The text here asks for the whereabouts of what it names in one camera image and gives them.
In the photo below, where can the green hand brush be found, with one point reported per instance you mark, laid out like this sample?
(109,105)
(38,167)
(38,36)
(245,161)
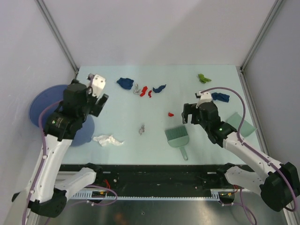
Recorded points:
(177,137)

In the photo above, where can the grey paper scrap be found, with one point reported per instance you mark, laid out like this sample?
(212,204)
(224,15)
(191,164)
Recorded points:
(136,90)
(142,129)

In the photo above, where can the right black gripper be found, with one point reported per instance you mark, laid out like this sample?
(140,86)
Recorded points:
(188,108)

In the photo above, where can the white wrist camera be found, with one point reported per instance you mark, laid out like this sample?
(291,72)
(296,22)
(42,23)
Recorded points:
(204,97)
(96,85)

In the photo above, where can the right aluminium frame post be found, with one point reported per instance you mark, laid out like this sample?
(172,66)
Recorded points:
(278,4)

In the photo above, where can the green paper scrap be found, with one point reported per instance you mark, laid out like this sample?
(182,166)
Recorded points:
(203,79)

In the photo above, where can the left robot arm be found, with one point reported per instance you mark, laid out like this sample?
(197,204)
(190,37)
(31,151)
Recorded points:
(42,195)

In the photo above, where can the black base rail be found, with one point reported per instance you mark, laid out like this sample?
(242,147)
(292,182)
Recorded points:
(162,180)

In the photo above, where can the left aluminium frame post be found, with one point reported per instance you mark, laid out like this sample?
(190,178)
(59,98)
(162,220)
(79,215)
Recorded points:
(57,34)

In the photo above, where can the perforated cable duct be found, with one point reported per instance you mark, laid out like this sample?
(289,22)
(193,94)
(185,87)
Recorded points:
(213,195)

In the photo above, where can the large dark blue scrap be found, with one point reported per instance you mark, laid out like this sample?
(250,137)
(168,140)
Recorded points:
(125,83)

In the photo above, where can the white paper scrap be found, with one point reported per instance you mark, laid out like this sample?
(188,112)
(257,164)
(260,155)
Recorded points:
(105,140)

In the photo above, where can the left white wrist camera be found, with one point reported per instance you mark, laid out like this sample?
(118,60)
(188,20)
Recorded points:
(96,85)

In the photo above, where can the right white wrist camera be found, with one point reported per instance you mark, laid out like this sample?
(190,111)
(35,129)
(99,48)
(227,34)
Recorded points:
(204,97)

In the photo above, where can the aluminium frame post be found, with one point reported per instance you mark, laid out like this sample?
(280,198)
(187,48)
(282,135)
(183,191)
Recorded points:
(278,4)
(57,34)

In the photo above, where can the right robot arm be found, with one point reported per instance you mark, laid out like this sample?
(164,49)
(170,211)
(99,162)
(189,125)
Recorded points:
(276,183)

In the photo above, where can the small dark blue scrap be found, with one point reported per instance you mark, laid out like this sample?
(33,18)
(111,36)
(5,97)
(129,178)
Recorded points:
(158,89)

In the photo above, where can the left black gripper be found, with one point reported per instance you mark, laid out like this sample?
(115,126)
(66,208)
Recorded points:
(95,108)

